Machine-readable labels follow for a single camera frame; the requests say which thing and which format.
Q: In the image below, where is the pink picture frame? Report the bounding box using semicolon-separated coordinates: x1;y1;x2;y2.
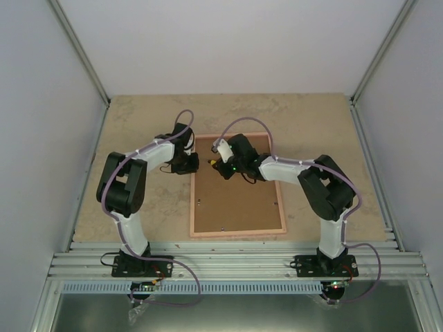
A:
190;134;287;239

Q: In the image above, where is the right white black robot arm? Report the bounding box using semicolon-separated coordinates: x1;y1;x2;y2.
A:
211;133;356;276

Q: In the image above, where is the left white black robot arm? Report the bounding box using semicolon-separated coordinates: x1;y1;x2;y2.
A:
96;122;199;276

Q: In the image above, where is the clear plastic bag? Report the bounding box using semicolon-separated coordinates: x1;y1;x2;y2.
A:
128;302;148;326

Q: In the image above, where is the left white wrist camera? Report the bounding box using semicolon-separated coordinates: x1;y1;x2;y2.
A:
183;138;195;155

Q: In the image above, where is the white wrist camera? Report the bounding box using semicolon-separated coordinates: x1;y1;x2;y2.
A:
211;138;234;163
183;138;195;155

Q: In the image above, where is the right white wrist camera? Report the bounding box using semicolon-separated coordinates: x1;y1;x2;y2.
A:
211;138;234;163

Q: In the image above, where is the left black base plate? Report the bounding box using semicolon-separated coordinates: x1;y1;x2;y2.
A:
111;254;174;277

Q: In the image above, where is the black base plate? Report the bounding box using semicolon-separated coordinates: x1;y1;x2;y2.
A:
289;255;359;277
111;254;174;277

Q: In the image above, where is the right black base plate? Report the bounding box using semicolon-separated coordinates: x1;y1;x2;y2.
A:
289;255;359;277

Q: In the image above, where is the aluminium rail platform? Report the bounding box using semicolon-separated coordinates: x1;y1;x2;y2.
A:
47;225;430;281

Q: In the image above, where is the light blue cable duct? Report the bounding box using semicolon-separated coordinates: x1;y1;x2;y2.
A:
62;280;350;295

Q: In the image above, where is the aluminium corner post left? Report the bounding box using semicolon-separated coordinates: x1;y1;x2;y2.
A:
48;0;111;108

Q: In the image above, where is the aluminium corner post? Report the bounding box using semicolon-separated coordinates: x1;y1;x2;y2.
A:
48;0;111;108
349;0;419;107

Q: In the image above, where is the aluminium corner post right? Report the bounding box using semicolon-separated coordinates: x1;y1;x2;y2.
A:
349;0;419;107

